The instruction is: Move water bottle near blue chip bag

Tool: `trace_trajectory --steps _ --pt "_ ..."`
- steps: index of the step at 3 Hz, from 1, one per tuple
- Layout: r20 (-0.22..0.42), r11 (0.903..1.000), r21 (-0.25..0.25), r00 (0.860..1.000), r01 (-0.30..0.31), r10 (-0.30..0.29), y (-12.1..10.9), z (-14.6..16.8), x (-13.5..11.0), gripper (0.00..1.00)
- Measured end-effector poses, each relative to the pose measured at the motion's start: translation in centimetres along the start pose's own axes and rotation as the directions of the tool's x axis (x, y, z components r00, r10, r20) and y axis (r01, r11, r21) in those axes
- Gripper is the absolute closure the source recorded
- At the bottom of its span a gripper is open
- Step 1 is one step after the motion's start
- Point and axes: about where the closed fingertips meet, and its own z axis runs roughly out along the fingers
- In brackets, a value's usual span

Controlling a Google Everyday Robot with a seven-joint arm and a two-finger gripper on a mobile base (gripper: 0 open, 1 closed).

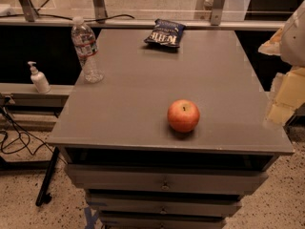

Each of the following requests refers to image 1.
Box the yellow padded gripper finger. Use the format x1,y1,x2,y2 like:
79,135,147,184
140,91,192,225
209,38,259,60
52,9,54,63
266,68,305,126
258,28,283,56

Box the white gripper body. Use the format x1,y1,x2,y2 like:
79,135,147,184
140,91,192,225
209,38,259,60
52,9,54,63
280,1,305,67

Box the clear plastic water bottle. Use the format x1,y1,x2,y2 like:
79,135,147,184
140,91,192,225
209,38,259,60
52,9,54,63
71,16,103,83

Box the blue chip bag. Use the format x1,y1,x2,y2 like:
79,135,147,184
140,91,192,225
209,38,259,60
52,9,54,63
144,19,186,48

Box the white pump dispenser bottle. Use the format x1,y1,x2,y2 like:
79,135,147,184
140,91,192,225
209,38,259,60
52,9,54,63
28,61,51,94

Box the red apple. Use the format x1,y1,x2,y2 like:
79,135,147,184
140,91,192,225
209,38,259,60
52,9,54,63
167,99,200,133

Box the black stand leg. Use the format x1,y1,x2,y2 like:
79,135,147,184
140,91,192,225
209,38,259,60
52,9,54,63
35,147,59,207

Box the black cable on ledge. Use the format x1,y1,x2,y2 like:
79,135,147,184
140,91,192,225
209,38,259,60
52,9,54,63
0,12,135,23

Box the black floor cables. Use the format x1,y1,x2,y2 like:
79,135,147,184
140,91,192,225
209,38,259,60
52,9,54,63
0,93,68,165

